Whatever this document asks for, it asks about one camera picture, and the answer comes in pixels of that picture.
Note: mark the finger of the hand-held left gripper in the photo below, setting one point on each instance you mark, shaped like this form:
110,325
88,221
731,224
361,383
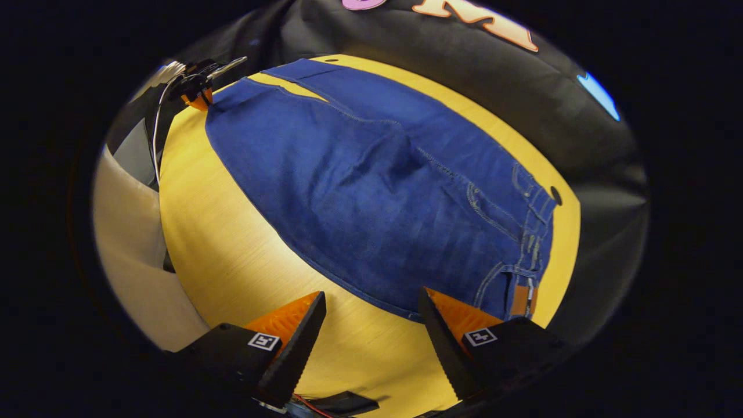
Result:
198,102

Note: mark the black backdrop cloth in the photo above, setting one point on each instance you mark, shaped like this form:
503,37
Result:
464,75

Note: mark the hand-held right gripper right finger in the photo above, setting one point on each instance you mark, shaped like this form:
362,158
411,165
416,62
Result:
447,348

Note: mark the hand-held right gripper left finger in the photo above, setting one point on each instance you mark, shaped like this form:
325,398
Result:
293,354

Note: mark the blue denim jeans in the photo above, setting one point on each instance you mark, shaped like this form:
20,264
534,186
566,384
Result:
360,186

